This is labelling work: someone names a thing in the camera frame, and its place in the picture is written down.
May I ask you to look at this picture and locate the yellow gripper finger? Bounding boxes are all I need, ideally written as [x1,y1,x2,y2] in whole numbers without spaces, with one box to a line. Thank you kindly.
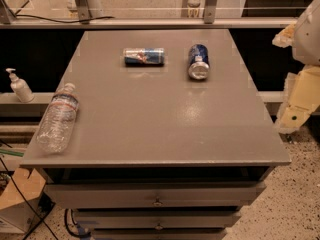
[272,23,320,134]

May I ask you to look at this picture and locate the grey drawer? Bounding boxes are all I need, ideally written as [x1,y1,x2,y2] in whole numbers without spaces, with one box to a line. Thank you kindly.
[74,209,240,230]
[45,182,266,209]
[92,229,227,240]

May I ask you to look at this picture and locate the black floor cable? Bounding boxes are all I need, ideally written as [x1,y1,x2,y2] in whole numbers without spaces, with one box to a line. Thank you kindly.
[0,155,61,240]

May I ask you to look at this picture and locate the bottom grey drawer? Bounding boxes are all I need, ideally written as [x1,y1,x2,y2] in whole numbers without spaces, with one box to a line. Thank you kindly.
[92,229,227,240]

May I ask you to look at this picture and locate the black cable on ledge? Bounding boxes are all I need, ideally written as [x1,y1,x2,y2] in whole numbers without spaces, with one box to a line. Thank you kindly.
[0,0,116,24]

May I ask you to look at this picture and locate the grey drawer cabinet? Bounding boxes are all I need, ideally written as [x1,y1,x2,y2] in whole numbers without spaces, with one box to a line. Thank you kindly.
[19,28,292,240]

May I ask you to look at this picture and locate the white pump dispenser bottle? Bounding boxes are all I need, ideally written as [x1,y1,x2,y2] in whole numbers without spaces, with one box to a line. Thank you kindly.
[6,68,34,103]

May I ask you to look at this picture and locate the left metal bracket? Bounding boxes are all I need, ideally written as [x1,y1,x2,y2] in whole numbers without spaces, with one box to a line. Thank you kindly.
[75,0,91,24]

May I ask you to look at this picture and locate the red bull can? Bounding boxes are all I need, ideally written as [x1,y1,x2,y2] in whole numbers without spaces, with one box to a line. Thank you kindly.
[123,48,165,65]

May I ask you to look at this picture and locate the clear plastic water bottle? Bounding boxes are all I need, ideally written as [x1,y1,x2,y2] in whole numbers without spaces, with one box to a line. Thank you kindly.
[36,83,79,153]

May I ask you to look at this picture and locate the cardboard box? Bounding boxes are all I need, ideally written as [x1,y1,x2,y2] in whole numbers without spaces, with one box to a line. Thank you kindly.
[0,168,46,234]

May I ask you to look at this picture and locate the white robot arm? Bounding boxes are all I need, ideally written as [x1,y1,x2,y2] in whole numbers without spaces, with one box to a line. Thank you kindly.
[272,0,320,134]

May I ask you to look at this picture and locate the middle grey drawer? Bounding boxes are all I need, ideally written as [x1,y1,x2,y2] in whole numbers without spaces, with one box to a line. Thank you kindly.
[74,209,240,230]

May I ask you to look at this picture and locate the top grey drawer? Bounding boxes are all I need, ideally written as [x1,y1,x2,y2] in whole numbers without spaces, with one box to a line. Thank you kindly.
[45,182,266,209]

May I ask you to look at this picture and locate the blue pepsi can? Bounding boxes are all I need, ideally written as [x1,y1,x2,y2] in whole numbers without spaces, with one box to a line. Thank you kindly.
[188,44,210,80]

